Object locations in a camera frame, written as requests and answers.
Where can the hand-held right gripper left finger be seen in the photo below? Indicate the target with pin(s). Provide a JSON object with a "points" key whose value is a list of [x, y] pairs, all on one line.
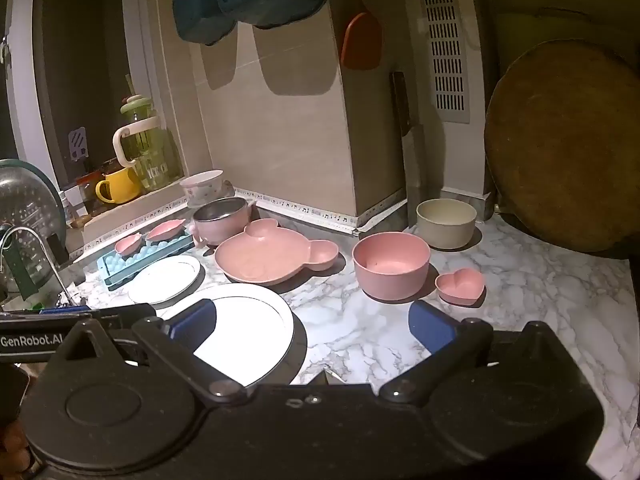
{"points": [[192, 320]]}

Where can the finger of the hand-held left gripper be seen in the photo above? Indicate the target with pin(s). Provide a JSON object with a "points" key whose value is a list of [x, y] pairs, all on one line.
{"points": [[110, 312]]}

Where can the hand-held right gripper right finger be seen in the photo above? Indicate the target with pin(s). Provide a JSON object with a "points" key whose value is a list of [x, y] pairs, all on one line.
{"points": [[430, 325]]}

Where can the small white plate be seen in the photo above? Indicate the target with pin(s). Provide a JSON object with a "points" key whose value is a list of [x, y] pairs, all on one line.
{"points": [[162, 280]]}

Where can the pink heart-shaped dish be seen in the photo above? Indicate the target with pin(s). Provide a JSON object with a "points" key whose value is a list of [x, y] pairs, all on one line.
{"points": [[460, 285]]}

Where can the large white plate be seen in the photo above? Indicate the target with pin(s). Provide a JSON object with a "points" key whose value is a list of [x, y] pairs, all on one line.
{"points": [[250, 330]]}

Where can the pink bowl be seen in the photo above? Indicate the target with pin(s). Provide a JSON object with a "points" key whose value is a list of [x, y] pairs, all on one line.
{"points": [[390, 280]]}

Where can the pink bear-shaped plate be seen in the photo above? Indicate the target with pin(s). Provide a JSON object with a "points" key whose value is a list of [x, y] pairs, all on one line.
{"points": [[260, 257]]}

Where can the beige bowl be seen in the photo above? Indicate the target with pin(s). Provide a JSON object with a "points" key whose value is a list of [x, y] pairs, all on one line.
{"points": [[445, 232]]}

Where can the teal ice tray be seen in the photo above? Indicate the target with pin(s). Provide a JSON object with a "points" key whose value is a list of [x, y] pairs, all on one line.
{"points": [[125, 267]]}

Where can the chrome faucet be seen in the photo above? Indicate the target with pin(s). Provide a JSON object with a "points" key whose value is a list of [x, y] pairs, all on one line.
{"points": [[56, 270]]}

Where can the small pink leaf dish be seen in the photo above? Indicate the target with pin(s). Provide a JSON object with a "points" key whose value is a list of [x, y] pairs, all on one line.
{"points": [[129, 245]]}

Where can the large pink leaf dish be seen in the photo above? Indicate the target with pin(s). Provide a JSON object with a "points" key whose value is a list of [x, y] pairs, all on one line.
{"points": [[167, 231]]}

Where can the pink steel-lined pot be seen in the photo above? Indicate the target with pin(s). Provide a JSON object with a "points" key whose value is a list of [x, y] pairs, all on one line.
{"points": [[220, 230]]}

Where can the brown glass jar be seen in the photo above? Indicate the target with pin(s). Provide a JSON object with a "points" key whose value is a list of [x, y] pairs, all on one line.
{"points": [[90, 192]]}

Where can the yellow mug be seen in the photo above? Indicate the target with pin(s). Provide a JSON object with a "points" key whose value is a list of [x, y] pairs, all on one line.
{"points": [[122, 187]]}

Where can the white floral bowl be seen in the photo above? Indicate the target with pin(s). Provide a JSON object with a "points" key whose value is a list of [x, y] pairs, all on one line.
{"points": [[200, 187]]}

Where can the white patterned edge tape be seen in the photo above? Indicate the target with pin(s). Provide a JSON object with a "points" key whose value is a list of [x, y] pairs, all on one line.
{"points": [[300, 210]]}

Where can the green glass pitcher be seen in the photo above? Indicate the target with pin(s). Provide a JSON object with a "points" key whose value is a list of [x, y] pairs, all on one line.
{"points": [[155, 160]]}

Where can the striped window sticker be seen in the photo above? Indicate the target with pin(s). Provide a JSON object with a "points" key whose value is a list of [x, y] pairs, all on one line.
{"points": [[78, 144]]}

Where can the round wooden cutting board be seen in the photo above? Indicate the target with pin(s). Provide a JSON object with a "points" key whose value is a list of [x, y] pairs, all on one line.
{"points": [[565, 150]]}

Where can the white vent grille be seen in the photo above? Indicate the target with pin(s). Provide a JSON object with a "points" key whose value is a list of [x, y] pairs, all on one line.
{"points": [[445, 35]]}

